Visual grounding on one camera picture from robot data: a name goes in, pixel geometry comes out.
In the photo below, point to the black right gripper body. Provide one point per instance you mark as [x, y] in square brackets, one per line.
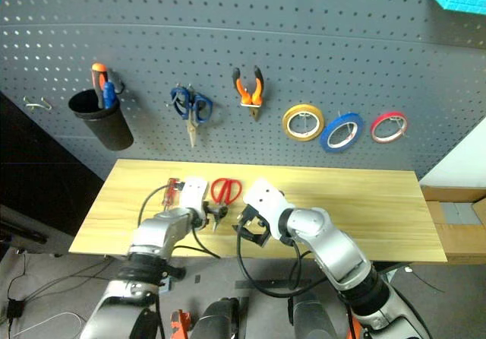
[255, 221]

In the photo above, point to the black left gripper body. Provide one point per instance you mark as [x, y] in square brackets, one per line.
[213, 211]

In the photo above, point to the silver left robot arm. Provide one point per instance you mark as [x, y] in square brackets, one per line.
[159, 232]

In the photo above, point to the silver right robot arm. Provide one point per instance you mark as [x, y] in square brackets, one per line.
[334, 240]

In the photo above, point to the yellow tape roll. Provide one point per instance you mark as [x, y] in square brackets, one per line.
[291, 134]

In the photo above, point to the blue tape roll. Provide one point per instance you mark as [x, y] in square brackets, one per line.
[327, 141]

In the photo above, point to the red tape roll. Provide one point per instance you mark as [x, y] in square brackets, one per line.
[376, 135]

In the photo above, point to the grey metal pegboard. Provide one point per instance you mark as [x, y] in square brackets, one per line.
[228, 31]

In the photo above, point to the metal pegboard hook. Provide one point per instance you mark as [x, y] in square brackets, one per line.
[38, 104]

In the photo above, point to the black table crossbar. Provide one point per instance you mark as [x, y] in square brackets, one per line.
[266, 284]

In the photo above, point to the dark rounded robot part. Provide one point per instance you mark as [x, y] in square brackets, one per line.
[218, 318]
[313, 316]

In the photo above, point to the orange and black device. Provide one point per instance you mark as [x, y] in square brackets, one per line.
[179, 324]

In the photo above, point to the metal pliers holder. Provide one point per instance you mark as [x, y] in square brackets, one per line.
[245, 105]

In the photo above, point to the orange and black pliers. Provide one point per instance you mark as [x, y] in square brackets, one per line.
[247, 95]

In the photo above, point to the black cup holder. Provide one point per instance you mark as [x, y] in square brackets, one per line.
[110, 130]

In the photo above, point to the orange and black screwdriver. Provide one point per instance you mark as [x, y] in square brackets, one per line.
[99, 76]

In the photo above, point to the black cabinet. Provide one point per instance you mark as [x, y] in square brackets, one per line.
[34, 187]

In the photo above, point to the brown cardboard box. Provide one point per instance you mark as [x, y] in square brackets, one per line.
[461, 240]

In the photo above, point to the white board panel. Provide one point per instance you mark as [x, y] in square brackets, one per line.
[459, 156]

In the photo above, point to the black power adapter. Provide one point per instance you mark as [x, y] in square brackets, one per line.
[15, 308]

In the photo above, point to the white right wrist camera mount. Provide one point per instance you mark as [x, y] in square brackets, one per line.
[267, 198]

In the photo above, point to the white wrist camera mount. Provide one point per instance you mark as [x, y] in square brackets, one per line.
[267, 198]
[194, 192]

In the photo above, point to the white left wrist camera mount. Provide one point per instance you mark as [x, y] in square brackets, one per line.
[194, 192]

